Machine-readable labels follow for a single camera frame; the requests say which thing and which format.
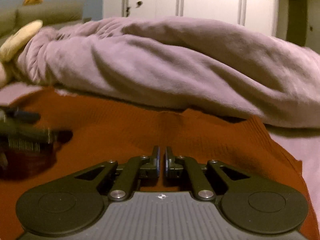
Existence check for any olive green headboard cushion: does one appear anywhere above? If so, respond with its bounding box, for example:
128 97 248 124
1 0 85 38

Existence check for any lavender bed sheet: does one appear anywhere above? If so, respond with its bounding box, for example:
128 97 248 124
1 82 319 218

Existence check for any cream face plush pillow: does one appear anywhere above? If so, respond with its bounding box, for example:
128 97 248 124
1 20 43 62

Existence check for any lavender rumpled duvet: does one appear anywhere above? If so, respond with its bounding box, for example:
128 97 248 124
14 17 319 128

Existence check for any brown knit cardigan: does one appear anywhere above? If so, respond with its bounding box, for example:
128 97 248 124
1 88 309 239

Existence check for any white wardrobe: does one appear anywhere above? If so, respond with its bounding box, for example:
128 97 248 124
103 0 278 36

